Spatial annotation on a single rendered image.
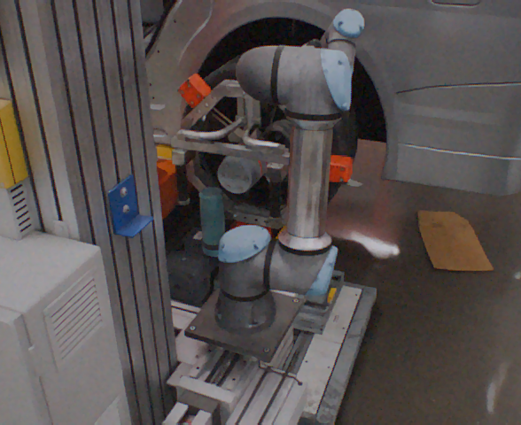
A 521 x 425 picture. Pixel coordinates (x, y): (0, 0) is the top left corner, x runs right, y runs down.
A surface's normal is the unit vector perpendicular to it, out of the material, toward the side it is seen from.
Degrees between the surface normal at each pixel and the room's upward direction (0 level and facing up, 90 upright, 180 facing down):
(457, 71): 90
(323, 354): 0
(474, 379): 0
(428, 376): 0
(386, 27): 90
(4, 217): 90
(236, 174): 90
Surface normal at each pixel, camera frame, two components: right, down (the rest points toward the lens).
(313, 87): -0.26, 0.36
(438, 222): 0.01, -0.74
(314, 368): -0.01, -0.87
